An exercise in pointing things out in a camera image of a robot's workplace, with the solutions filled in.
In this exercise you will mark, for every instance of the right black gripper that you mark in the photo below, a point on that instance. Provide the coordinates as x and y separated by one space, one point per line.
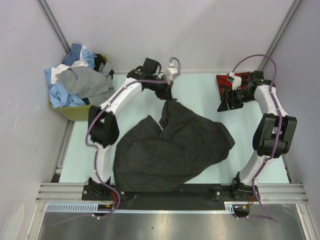
227 105

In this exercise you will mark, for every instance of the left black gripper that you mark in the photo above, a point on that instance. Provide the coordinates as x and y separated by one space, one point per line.
166 94

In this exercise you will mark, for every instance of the dark pinstriped long sleeve shirt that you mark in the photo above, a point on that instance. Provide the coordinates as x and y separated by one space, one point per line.
161 156

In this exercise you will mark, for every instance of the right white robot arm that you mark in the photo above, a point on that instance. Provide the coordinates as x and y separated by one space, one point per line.
274 134

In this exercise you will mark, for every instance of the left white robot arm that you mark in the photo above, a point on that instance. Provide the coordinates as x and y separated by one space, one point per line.
103 129

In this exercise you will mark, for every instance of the red black plaid folded shirt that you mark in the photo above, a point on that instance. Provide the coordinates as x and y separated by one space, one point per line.
224 84

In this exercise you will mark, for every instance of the grey shirt in basket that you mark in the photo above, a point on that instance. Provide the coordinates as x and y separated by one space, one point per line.
87 84

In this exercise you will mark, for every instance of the black garment in basket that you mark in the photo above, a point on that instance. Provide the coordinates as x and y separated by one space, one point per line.
102 66

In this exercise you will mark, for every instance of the green laundry basket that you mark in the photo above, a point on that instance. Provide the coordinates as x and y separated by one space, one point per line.
78 113

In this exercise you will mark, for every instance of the white shirt in basket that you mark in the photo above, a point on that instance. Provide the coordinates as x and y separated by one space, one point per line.
87 59

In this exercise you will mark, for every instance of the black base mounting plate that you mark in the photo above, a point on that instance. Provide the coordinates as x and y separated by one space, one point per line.
188 197

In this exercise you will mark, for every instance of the blue checked shirt in basket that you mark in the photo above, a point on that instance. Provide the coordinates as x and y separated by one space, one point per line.
73 55

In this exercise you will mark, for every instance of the light blue shirt in basket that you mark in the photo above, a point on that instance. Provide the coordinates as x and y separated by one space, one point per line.
59 96

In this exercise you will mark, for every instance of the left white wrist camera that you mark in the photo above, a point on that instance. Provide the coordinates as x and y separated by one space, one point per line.
171 72

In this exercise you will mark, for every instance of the aluminium frame rail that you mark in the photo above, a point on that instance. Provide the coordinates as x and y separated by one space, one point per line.
270 193

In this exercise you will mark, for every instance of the right aluminium corner post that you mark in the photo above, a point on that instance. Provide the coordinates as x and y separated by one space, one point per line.
295 5

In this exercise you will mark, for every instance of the aluminium corner post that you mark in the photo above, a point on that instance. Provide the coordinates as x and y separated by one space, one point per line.
295 5
49 15

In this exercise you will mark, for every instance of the left aluminium corner post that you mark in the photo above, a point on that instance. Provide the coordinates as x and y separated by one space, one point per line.
49 15

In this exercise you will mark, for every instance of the white slotted cable duct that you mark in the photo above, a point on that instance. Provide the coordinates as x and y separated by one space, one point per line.
95 208

